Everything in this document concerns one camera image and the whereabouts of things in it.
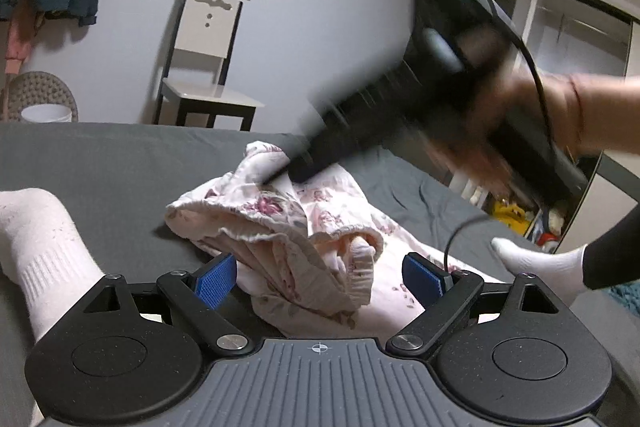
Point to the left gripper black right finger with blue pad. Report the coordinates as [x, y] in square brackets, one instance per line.
[513, 353]

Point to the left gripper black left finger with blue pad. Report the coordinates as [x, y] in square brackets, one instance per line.
[127, 352]

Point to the pink floral garment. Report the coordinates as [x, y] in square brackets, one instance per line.
[317, 259]

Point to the person's right forearm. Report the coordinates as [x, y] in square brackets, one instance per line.
[610, 113]

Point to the person's right hand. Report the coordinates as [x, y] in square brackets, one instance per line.
[513, 100]

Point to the right foot white sock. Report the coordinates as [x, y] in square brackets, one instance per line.
[562, 273]

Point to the foot white sock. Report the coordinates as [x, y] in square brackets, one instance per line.
[562, 273]
[42, 251]

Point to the left foot white sock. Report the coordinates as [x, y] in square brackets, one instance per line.
[42, 251]

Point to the white plastic bucket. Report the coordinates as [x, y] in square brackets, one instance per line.
[46, 114]

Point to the white black wooden chair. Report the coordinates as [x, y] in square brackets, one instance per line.
[197, 64]

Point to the woven round wicker basket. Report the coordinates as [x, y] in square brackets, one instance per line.
[33, 88]

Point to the pink hanging cloth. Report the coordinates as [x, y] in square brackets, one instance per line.
[24, 25]

